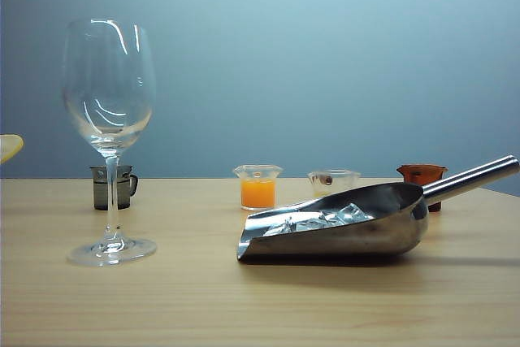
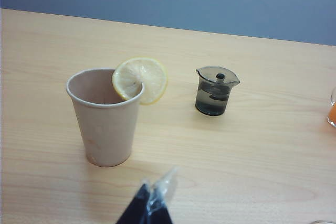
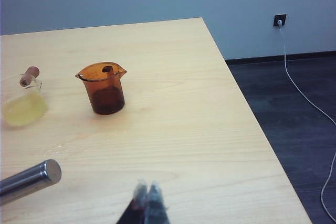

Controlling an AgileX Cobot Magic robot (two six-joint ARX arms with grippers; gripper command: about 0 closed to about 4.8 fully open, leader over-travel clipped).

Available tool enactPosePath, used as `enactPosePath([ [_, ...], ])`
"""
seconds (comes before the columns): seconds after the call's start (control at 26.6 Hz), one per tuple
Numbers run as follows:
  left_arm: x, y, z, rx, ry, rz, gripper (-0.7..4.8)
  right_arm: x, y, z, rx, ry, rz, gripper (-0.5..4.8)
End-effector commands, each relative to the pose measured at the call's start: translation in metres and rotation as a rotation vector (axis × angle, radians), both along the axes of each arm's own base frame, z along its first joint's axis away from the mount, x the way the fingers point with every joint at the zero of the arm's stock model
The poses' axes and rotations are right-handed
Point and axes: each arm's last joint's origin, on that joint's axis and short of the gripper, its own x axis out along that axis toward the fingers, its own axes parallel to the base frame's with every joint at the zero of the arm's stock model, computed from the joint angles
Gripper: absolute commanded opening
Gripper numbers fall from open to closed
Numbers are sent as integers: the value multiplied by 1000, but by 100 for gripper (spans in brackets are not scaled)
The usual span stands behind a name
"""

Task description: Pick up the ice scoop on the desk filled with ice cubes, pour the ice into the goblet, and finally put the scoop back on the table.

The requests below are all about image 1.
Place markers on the stainless steel ice scoop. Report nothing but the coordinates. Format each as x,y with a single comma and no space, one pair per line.
345,241

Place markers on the clear ice cube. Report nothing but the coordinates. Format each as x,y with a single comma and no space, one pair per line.
310,223
352,213

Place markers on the small beaker with orange juice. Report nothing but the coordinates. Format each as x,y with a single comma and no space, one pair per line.
258,194

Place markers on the clear beaker with yellow liquid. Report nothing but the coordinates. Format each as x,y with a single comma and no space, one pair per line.
333,179

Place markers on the smoky grey glass mug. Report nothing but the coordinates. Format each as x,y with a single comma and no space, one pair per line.
124,192

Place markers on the pale yellow lemon slice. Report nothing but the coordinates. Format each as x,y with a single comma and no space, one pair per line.
9,148

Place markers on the clear stemmed wine glass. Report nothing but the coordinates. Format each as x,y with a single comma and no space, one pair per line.
109,196

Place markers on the amber glass beaker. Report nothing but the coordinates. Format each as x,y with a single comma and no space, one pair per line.
420,174

